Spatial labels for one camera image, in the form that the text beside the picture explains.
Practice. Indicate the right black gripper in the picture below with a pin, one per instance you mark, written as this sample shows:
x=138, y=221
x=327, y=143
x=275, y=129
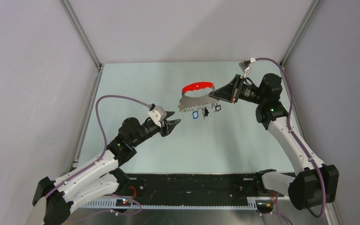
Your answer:
x=230, y=92

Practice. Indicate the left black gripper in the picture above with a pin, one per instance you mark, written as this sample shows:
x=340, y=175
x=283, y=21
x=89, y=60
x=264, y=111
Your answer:
x=169, y=125

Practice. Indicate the steel key holder red handle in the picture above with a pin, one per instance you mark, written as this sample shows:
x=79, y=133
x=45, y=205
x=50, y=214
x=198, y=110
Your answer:
x=195, y=96

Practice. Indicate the black key tag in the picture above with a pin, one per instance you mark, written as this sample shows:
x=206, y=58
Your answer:
x=205, y=112

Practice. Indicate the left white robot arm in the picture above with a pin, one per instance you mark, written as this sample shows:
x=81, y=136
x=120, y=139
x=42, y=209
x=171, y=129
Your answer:
x=55, y=200

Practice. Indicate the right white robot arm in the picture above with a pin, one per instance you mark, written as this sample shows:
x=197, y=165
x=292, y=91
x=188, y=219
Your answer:
x=315, y=183

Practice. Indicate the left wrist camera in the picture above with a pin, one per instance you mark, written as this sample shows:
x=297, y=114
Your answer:
x=157, y=114

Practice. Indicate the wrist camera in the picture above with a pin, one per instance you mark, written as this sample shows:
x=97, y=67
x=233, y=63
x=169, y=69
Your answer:
x=246, y=66
x=157, y=114

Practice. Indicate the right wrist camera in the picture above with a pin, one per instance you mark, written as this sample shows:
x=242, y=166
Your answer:
x=246, y=66

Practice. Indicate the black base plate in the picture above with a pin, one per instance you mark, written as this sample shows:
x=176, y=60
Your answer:
x=206, y=190

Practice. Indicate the right aluminium corner post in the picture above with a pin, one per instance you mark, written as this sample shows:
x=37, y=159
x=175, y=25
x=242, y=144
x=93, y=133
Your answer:
x=302, y=28

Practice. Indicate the aluminium corner post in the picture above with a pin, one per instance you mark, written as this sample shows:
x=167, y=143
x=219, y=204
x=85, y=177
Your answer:
x=74, y=20
x=302, y=28

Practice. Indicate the left aluminium corner post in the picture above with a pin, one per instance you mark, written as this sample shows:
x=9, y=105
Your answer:
x=74, y=20

